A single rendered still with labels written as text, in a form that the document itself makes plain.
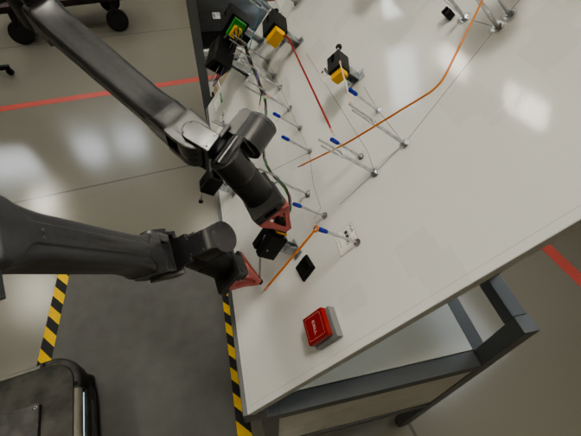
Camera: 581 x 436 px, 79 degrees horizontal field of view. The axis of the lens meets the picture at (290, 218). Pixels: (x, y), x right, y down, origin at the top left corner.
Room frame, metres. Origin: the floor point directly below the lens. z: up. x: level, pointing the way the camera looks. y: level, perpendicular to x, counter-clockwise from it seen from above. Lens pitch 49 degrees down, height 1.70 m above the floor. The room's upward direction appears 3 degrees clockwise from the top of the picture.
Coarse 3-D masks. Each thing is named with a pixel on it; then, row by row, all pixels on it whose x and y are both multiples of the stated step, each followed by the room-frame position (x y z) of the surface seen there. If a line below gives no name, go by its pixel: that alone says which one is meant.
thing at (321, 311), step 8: (312, 312) 0.28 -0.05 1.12; (320, 312) 0.27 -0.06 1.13; (304, 320) 0.27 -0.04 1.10; (312, 320) 0.27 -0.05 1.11; (320, 320) 0.26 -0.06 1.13; (328, 320) 0.26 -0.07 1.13; (304, 328) 0.26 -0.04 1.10; (312, 328) 0.25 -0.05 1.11; (320, 328) 0.25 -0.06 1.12; (328, 328) 0.25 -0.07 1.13; (312, 336) 0.24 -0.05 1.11; (320, 336) 0.24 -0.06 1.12; (328, 336) 0.23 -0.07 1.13; (312, 344) 0.23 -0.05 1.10
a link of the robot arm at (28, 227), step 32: (0, 224) 0.16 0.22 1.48; (32, 224) 0.18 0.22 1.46; (64, 224) 0.21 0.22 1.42; (0, 256) 0.14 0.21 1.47; (32, 256) 0.16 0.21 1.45; (64, 256) 0.18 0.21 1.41; (96, 256) 0.21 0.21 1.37; (128, 256) 0.25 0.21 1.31; (160, 256) 0.30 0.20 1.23; (0, 288) 0.12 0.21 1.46
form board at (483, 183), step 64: (320, 0) 1.10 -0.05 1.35; (384, 0) 0.86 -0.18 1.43; (512, 0) 0.60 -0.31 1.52; (576, 0) 0.53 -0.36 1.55; (320, 64) 0.88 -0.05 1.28; (384, 64) 0.70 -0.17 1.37; (448, 64) 0.58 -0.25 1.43; (512, 64) 0.50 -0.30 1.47; (576, 64) 0.44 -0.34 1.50; (320, 128) 0.69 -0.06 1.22; (448, 128) 0.47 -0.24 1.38; (512, 128) 0.41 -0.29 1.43; (576, 128) 0.37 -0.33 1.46; (320, 192) 0.53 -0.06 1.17; (384, 192) 0.44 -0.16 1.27; (448, 192) 0.38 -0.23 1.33; (512, 192) 0.33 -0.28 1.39; (576, 192) 0.29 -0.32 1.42; (256, 256) 0.49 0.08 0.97; (320, 256) 0.40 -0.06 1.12; (384, 256) 0.33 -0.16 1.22; (448, 256) 0.29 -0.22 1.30; (512, 256) 0.26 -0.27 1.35; (256, 320) 0.34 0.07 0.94; (384, 320) 0.24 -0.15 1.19; (256, 384) 0.21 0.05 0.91
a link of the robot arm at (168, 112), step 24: (24, 0) 0.60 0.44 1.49; (48, 0) 0.63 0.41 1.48; (48, 24) 0.59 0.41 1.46; (72, 24) 0.60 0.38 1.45; (72, 48) 0.56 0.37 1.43; (96, 48) 0.57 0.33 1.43; (96, 72) 0.53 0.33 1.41; (120, 72) 0.54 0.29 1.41; (120, 96) 0.51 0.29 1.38; (144, 96) 0.51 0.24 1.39; (168, 96) 0.51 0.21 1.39; (144, 120) 0.49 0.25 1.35; (168, 120) 0.47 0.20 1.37; (168, 144) 0.47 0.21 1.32; (192, 144) 0.44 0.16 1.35
